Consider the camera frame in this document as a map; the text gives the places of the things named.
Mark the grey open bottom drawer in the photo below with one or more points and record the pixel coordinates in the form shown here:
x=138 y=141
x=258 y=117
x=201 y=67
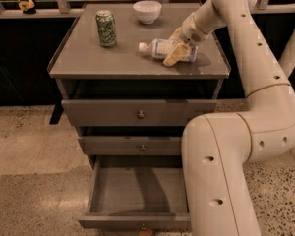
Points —
x=137 y=192

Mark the white ceramic bowl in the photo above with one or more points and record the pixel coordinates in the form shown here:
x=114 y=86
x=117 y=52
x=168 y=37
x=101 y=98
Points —
x=147 y=11

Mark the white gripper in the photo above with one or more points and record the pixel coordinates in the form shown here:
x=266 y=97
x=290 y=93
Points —
x=191 y=30

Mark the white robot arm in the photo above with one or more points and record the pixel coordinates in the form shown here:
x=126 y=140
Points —
x=215 y=146

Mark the clear blue-label plastic bottle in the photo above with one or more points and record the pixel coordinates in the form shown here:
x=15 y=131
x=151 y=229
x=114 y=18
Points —
x=160 y=48

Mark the grey top drawer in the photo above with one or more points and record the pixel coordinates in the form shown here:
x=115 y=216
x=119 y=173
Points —
x=135 y=112

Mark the grey drawer cabinet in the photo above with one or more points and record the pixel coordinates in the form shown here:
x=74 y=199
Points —
x=85 y=70

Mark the small yellow black object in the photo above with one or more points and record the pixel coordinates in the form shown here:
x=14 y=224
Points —
x=27 y=6

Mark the metal window railing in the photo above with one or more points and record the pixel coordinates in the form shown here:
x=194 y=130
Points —
x=62 y=0

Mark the green soda can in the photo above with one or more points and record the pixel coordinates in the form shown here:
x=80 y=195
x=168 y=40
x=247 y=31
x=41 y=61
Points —
x=106 y=28

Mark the grey middle drawer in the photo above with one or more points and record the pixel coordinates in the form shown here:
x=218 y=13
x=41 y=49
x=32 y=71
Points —
x=134 y=145

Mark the white diagonal pillar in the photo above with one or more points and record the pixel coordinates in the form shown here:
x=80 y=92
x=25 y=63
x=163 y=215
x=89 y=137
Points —
x=287 y=59

